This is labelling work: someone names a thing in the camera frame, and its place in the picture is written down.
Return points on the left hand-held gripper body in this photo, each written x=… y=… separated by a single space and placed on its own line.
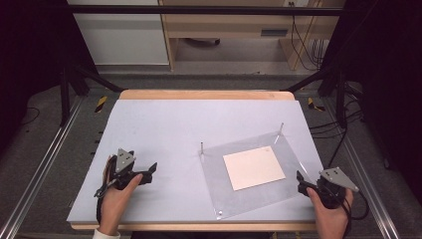
x=123 y=161

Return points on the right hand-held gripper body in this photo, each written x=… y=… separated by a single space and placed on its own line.
x=335 y=181

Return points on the picture card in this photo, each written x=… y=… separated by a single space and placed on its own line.
x=253 y=167

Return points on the clear acrylic photo frame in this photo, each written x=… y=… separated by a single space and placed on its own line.
x=219 y=192

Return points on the person's right hand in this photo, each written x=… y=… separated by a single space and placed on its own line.
x=331 y=222

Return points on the person's left hand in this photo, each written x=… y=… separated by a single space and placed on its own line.
x=114 y=205

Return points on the grey table board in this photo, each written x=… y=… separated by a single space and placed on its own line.
x=166 y=132

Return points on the yellow black tape piece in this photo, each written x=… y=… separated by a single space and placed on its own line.
x=101 y=103
x=312 y=103

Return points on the black metal stand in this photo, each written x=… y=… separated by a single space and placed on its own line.
x=64 y=96
x=340 y=99

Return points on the wooden table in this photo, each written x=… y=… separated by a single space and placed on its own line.
x=205 y=94

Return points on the white cabinet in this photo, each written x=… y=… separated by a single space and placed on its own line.
x=122 y=36

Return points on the dark curtain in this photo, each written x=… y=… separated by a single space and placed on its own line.
x=30 y=49
x=388 y=66

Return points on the light wooden desk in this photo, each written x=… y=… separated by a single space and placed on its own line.
x=232 y=25

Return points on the aluminium floor rail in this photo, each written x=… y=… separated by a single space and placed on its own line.
x=365 y=186
x=43 y=162

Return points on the black horizontal frame bar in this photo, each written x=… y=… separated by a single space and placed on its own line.
x=199 y=10

